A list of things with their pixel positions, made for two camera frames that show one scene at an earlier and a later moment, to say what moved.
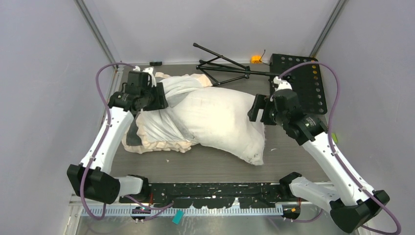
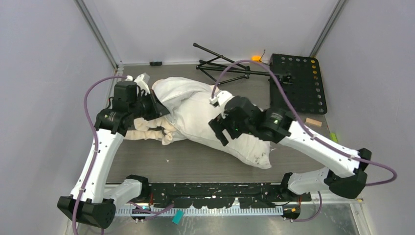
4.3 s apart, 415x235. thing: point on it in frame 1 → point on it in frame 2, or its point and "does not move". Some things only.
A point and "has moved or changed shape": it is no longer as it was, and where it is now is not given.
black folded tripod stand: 241,68 does not move
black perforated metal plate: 306,81 does not move
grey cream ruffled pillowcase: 152,130 has moved or changed shape
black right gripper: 262,102 → 219,123
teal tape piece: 177,217 does not move
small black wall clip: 154,63 does not move
